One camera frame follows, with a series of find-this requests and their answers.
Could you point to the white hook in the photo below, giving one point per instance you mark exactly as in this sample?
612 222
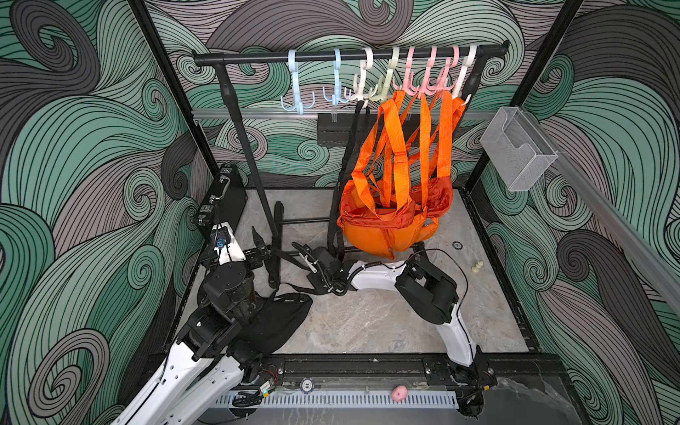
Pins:
359 80
465 66

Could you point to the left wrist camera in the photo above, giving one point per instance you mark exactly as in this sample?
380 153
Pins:
224 244

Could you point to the orange sling bag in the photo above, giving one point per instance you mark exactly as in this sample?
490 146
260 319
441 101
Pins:
459 106

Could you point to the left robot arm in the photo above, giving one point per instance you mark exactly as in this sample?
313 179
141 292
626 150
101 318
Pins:
208 357

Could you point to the small cream figurine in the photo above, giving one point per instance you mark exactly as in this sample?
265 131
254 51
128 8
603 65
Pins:
477 267

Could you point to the light blue hook leftmost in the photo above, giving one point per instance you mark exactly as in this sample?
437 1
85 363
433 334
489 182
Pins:
297 106

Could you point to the black clothes rack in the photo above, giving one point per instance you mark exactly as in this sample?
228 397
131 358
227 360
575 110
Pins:
232 110

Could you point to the pale green hook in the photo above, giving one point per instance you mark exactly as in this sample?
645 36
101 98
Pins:
380 93

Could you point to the pink small object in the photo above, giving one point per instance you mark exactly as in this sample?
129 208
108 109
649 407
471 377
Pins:
399 394

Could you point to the black round mat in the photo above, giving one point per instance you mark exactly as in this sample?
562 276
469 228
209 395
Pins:
273 320

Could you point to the white mesh wall basket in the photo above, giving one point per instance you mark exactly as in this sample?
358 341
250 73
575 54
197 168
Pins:
520 150

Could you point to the white hook rightmost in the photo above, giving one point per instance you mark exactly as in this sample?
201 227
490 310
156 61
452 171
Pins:
465 66

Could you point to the large orange backpack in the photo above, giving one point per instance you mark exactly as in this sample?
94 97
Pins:
386 242

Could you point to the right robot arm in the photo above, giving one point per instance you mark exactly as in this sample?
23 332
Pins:
429 291

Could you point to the pink hook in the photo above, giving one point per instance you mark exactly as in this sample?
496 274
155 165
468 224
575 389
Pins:
407 80
426 88
444 75

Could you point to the black wall shelf tray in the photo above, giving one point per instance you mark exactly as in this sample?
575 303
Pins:
336 133

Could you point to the black case on wall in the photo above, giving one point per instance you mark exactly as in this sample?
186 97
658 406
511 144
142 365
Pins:
224 202

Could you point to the red-orange drawstring bag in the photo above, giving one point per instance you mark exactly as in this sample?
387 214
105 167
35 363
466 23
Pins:
378 194
434 193

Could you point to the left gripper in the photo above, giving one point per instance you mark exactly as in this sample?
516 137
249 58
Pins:
253 260

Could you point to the black bag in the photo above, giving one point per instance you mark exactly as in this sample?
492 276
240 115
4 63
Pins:
335 238

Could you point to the white slotted cable duct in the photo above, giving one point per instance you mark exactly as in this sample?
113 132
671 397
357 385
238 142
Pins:
359 399

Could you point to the light blue hook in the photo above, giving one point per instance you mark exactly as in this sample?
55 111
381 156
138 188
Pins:
340 94
297 106

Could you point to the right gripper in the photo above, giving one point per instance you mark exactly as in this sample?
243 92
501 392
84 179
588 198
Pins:
312 279

